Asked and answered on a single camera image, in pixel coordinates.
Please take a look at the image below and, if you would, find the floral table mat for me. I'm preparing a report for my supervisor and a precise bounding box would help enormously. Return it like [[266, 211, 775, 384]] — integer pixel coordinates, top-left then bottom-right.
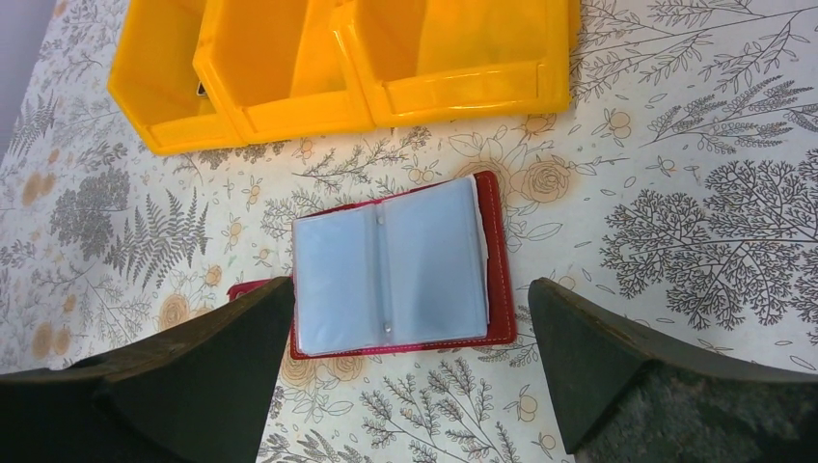
[[1, 1, 817, 462]]

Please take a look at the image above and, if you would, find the yellow three-compartment bin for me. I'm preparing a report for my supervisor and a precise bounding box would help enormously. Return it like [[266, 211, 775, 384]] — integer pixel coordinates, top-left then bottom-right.
[[107, 1, 581, 155]]

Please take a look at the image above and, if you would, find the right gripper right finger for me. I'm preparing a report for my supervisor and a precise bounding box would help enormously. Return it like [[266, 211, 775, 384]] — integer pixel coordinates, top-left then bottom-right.
[[528, 278, 817, 462]]

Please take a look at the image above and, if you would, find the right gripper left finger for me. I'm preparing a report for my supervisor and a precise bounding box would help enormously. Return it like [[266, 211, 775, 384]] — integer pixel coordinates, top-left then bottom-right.
[[1, 277, 295, 462]]

